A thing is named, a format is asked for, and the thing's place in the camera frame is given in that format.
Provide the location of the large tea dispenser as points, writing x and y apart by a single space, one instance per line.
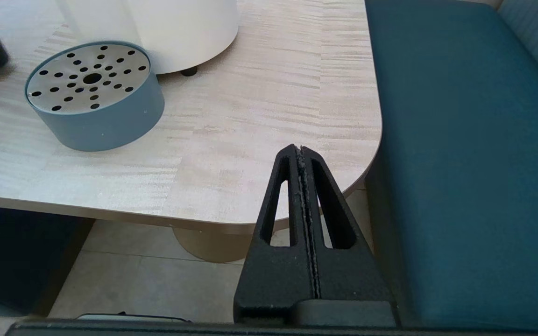
180 32

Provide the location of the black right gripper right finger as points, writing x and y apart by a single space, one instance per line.
348 275

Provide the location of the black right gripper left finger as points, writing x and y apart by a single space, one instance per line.
273 280

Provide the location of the large blue-grey perforated drip tray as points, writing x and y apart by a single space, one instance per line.
96 116

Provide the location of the beige table pedestal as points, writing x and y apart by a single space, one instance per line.
213 245

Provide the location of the dark blue seat cushion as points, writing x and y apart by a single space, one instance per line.
460 163
12 256

